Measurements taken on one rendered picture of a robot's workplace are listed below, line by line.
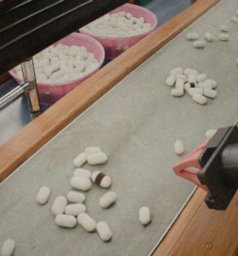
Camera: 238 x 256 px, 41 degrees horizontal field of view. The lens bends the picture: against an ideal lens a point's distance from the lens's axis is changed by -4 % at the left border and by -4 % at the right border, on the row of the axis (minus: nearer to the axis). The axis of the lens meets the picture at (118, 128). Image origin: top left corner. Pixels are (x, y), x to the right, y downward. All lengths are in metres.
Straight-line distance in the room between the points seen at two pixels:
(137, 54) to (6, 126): 0.39
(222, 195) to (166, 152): 0.27
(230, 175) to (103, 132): 0.36
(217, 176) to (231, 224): 0.17
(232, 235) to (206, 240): 0.05
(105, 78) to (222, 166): 0.47
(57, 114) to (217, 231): 0.40
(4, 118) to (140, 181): 0.41
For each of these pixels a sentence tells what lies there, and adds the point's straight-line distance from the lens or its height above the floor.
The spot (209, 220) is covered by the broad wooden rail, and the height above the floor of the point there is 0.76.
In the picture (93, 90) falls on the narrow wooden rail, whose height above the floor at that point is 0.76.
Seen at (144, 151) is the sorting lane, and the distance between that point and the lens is 0.66.
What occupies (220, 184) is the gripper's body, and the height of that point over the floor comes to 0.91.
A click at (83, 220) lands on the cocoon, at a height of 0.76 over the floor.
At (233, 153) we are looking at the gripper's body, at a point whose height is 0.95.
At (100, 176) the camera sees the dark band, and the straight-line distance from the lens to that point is 0.59.
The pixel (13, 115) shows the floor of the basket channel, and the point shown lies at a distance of 0.87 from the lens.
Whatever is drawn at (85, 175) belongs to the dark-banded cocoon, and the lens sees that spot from 0.60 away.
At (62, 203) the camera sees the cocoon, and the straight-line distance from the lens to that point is 0.57.
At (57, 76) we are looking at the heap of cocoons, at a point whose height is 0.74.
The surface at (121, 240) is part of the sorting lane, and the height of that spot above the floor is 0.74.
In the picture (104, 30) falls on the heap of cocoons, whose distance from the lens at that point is 1.08.
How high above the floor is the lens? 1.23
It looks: 44 degrees down
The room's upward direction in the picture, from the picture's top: 2 degrees clockwise
